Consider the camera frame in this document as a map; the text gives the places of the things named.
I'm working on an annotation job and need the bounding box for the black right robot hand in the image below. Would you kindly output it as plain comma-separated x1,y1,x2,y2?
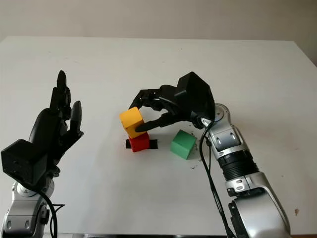
128,84,196,133

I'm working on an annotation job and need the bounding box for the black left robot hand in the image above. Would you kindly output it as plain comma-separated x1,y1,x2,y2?
29,70,84,178

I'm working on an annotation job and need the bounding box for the yellow cube block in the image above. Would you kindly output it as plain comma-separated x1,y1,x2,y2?
119,107,144,138

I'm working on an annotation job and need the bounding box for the green cube block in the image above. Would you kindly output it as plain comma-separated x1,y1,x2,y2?
170,129,197,161

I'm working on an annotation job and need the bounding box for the red cube block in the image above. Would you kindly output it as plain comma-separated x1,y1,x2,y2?
128,133,151,153

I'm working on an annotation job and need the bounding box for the black tape strip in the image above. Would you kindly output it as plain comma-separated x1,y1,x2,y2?
125,139,159,150

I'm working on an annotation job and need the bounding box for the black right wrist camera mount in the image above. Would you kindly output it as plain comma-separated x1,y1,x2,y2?
174,71,215,123

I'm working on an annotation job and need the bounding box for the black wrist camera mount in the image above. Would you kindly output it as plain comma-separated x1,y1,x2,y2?
174,71,215,123
0,139,49,189

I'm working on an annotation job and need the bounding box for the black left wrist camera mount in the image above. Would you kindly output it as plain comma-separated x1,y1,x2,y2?
0,139,49,189

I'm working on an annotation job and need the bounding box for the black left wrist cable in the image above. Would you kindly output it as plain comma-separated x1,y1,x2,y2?
32,183,65,236

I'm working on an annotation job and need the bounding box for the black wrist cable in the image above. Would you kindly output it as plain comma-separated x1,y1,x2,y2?
32,183,65,236
199,121,236,238

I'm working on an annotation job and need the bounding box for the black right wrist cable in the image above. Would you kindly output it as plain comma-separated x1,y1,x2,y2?
199,121,236,238

